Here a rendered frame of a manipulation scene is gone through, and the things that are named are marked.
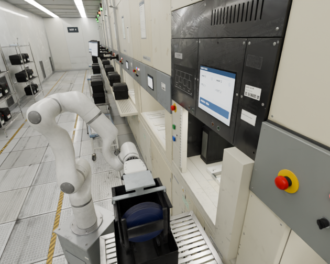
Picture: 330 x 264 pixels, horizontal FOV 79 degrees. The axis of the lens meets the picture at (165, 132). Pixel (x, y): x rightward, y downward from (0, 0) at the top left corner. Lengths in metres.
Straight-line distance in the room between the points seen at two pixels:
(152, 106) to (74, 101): 2.00
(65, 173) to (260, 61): 0.98
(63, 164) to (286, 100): 1.00
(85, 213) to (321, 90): 1.23
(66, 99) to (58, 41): 13.64
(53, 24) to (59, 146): 13.69
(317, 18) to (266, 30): 0.14
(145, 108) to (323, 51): 2.49
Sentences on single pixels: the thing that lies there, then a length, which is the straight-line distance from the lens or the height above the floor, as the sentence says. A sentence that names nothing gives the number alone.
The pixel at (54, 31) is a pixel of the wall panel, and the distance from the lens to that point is 14.64.
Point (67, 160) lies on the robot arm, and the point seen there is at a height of 1.26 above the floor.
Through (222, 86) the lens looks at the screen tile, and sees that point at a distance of 0.89.
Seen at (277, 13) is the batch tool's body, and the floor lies 1.86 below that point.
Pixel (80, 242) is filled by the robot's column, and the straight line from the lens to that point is 1.39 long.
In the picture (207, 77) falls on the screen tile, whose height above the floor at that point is 1.64.
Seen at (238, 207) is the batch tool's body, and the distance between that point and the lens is 0.89.
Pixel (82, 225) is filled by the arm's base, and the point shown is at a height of 0.80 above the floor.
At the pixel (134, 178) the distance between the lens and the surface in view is 0.88.
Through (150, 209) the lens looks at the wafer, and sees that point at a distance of 0.90.
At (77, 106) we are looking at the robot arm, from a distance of 0.99.
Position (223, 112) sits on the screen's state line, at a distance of 0.89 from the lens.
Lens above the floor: 1.81
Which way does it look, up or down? 25 degrees down
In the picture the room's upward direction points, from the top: 1 degrees counter-clockwise
